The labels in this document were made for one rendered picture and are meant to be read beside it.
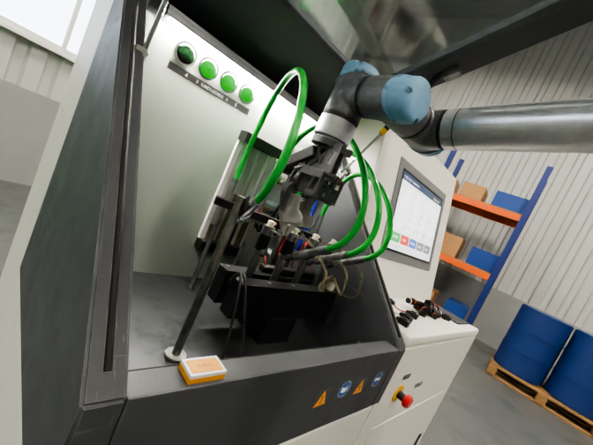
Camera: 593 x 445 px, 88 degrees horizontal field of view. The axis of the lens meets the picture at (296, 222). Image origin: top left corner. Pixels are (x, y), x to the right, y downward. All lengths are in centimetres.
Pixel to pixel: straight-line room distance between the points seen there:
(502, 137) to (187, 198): 72
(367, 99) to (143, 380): 52
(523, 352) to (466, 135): 472
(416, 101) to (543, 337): 479
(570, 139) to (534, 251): 648
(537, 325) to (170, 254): 478
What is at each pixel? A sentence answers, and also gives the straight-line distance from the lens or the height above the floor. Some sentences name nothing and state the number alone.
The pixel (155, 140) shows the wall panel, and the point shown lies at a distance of 83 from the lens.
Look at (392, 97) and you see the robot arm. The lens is 56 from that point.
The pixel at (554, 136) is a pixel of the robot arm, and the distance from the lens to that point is 59.
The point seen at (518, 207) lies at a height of 234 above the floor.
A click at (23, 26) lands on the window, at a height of 155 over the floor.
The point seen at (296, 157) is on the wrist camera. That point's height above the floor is 126.
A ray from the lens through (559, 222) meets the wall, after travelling 710.
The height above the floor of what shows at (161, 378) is 95.
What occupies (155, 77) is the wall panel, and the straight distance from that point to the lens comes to 82.
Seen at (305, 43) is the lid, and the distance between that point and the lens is 88.
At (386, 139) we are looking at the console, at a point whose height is 146.
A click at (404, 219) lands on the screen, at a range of 119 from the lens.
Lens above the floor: 120
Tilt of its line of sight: 6 degrees down
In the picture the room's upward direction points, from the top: 24 degrees clockwise
